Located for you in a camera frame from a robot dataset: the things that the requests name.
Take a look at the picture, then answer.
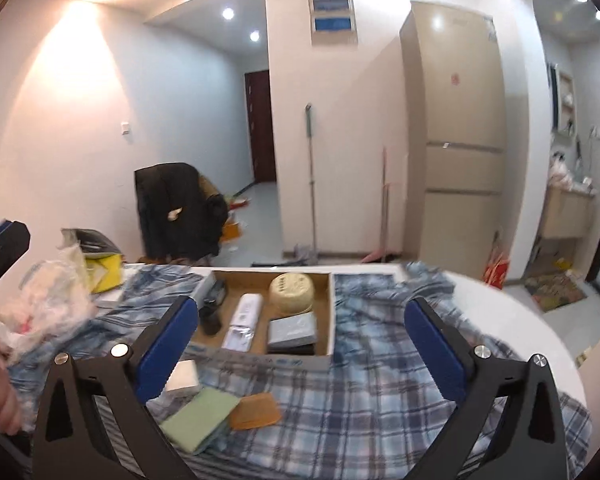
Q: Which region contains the wall shelf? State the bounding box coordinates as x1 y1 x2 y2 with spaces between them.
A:
550 62 578 136

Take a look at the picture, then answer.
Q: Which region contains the green handled mop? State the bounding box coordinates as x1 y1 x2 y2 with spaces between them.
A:
292 102 322 263

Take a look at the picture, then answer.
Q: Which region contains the beige refrigerator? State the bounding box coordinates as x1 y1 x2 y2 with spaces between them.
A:
399 1 508 278

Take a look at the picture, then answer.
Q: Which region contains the small white box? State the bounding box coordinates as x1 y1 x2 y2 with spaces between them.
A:
165 359 202 396

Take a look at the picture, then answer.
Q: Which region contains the person's left hand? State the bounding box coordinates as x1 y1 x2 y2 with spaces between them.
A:
0 335 24 437

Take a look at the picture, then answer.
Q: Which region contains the round beige container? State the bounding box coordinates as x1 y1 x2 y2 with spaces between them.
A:
269 272 316 317

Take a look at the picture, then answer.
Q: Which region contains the dark red door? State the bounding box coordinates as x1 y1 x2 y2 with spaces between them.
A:
244 70 277 183

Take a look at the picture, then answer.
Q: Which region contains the wall electrical panel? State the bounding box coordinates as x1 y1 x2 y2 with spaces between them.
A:
307 0 359 47

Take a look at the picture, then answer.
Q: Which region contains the white cardboard box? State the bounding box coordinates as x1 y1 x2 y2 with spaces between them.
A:
187 269 337 371

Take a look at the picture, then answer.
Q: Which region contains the pink dustpan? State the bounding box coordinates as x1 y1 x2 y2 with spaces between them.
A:
361 247 398 264

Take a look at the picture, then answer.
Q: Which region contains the green sponge pad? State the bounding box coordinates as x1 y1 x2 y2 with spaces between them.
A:
159 386 241 456

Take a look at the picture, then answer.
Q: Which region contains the patterned door mat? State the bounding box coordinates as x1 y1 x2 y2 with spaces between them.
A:
524 272 588 313

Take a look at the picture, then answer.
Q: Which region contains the clear plastic bag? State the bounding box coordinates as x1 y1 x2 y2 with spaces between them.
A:
0 245 98 366

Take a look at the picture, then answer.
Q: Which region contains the yellow bag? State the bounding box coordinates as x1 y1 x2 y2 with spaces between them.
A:
82 252 126 295

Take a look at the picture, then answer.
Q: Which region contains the blue plaid cloth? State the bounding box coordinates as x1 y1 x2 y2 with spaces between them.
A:
5 260 593 480

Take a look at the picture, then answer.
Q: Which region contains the black pen holder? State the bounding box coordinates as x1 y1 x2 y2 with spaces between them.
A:
198 304 227 337

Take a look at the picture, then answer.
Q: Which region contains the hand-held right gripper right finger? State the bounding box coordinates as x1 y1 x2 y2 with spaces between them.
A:
404 296 571 480

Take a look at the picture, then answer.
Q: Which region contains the grey and black bag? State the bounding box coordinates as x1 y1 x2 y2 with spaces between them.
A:
61 227 121 258

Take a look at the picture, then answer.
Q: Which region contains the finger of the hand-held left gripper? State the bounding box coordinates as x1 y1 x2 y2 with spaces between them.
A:
0 219 32 306

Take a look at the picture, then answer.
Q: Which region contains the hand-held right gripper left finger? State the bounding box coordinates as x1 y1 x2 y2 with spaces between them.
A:
32 295 201 480

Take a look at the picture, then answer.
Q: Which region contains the beige cabinet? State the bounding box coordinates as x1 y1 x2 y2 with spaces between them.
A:
537 187 596 241

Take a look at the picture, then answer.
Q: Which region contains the grey square box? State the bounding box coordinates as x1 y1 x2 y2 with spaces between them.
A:
267 311 318 348

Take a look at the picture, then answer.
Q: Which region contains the pink plastic bag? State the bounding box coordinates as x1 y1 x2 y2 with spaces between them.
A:
549 152 597 194

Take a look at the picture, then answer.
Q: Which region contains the white rectangular box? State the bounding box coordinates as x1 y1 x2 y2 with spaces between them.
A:
221 292 265 352

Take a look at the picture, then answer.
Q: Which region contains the red bag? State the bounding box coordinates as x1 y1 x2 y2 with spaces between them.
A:
485 240 511 289

